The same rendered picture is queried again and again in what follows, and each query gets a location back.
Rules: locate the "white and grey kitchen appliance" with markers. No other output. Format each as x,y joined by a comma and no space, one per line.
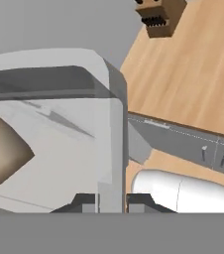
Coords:
67,145

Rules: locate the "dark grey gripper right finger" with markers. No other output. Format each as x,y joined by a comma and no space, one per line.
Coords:
139,200

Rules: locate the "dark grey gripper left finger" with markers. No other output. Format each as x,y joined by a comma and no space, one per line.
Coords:
84,200

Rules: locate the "brown wooden knife block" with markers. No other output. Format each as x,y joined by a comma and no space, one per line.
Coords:
159,16

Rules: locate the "white rounded cylinder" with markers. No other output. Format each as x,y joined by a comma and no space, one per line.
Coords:
183,191

